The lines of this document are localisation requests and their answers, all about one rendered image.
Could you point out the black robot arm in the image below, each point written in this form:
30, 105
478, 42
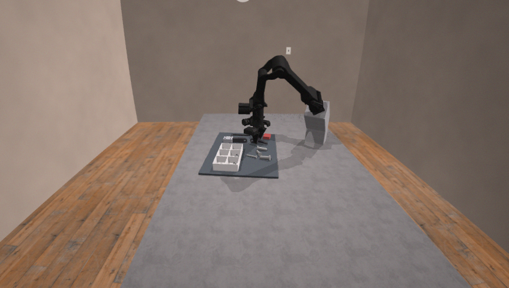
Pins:
281, 69

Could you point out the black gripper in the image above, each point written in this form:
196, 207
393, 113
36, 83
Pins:
258, 128

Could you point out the white compartment tray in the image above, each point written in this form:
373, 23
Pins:
225, 155

